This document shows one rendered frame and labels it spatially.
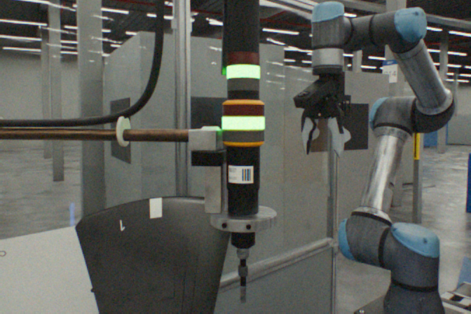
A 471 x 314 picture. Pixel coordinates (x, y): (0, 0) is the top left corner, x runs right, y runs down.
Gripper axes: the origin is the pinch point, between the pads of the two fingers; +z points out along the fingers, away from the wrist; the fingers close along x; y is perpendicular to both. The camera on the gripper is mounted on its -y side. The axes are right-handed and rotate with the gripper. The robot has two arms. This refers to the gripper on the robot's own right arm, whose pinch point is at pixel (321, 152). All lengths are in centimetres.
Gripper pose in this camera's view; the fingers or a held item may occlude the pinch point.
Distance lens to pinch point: 95.7
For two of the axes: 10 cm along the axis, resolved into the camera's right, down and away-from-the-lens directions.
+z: 0.0, 10.0, 0.5
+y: 7.3, -0.3, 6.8
